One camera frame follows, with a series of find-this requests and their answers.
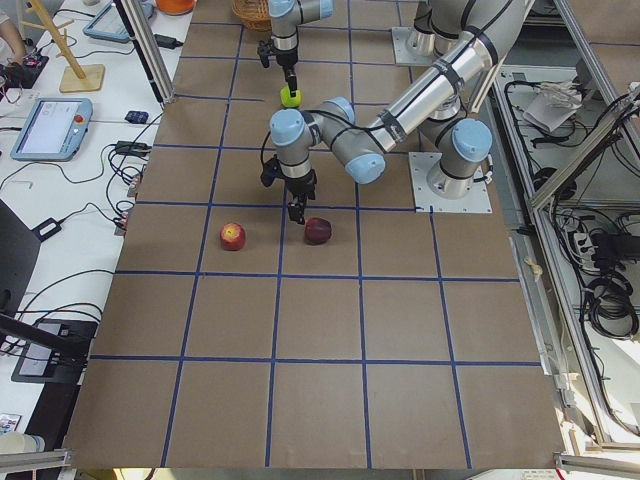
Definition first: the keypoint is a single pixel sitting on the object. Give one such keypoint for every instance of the small blue device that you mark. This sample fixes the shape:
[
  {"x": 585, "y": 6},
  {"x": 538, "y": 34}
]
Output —
[{"x": 137, "y": 117}]

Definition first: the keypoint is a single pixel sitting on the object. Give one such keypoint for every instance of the red yellow apple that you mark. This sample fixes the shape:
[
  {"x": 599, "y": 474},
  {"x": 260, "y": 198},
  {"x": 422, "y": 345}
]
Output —
[{"x": 232, "y": 236}]

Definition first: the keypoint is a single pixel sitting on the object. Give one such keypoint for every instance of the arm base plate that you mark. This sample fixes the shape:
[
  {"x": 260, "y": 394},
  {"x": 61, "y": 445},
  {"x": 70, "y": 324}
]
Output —
[
  {"x": 412, "y": 47},
  {"x": 436, "y": 192}
]

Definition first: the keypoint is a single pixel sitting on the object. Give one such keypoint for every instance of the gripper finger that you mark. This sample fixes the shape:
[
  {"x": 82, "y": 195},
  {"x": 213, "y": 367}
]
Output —
[
  {"x": 291, "y": 81},
  {"x": 296, "y": 209}
]

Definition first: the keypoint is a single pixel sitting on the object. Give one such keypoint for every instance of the teach pendant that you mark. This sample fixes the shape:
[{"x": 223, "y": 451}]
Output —
[
  {"x": 107, "y": 25},
  {"x": 54, "y": 130}
]

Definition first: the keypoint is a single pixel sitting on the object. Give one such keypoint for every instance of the far teach pendant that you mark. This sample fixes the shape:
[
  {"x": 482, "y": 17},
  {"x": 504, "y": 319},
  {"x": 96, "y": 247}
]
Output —
[{"x": 107, "y": 25}]

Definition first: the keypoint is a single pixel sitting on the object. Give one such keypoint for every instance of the dark red apple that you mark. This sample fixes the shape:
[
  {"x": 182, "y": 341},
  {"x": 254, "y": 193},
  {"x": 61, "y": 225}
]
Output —
[{"x": 317, "y": 231}]

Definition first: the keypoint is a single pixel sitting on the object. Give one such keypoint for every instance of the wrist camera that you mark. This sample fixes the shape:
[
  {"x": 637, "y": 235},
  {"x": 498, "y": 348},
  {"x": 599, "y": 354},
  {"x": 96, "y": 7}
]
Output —
[
  {"x": 270, "y": 172},
  {"x": 264, "y": 52}
]

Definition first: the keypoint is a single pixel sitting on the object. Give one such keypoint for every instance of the wooden stand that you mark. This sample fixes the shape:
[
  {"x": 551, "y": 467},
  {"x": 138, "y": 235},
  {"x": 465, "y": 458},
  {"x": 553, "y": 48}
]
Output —
[{"x": 76, "y": 77}]

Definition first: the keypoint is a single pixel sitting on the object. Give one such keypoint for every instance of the orange bucket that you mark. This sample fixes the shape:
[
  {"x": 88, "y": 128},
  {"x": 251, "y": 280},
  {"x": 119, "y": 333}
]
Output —
[{"x": 175, "y": 7}]

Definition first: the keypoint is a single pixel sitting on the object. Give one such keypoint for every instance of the wicker basket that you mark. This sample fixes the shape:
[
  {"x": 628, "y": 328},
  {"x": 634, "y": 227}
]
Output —
[{"x": 253, "y": 14}]

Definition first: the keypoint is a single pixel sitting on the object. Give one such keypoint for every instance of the near teach pendant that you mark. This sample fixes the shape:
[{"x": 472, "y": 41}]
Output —
[{"x": 54, "y": 130}]

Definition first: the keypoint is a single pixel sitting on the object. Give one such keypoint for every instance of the green apple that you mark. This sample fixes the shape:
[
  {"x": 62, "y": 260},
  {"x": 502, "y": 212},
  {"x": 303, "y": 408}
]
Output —
[{"x": 290, "y": 98}]

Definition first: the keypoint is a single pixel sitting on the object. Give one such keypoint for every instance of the black power adapter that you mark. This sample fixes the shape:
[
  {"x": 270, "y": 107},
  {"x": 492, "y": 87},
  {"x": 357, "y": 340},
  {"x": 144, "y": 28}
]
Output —
[{"x": 47, "y": 228}]

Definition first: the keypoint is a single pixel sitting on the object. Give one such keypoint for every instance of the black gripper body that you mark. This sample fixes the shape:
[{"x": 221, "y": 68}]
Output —
[
  {"x": 286, "y": 60},
  {"x": 300, "y": 185}
]

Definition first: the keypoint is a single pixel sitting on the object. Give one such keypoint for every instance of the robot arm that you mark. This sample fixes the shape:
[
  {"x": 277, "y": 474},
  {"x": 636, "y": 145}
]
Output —
[
  {"x": 484, "y": 32},
  {"x": 287, "y": 16}
]

